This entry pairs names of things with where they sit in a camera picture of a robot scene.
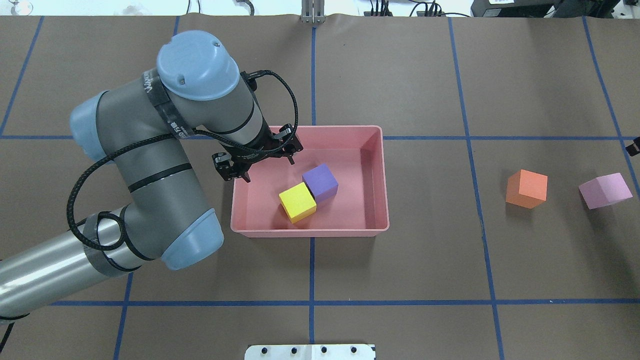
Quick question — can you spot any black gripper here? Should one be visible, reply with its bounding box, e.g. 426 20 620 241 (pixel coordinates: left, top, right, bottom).
211 123 304 183

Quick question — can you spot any purple foam block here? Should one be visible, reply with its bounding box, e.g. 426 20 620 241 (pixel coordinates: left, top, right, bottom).
302 163 339 203

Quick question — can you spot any yellow foam block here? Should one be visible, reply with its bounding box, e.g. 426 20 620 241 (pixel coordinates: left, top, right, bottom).
278 182 318 224

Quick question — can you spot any orange foam block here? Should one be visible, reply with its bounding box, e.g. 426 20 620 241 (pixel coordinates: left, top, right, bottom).
505 169 548 209

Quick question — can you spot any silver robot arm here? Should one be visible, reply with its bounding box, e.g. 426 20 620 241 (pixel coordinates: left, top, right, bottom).
0 30 303 325

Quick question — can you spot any pink plastic bin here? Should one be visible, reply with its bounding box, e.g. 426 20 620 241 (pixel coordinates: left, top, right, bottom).
230 125 390 238

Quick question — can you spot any light pink foam block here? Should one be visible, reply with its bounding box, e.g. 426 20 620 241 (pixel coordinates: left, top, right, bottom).
578 172 633 210

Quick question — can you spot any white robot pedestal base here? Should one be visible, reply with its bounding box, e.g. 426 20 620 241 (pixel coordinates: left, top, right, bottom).
244 343 377 360

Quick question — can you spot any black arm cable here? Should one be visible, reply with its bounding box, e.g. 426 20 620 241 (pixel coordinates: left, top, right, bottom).
0 70 299 351

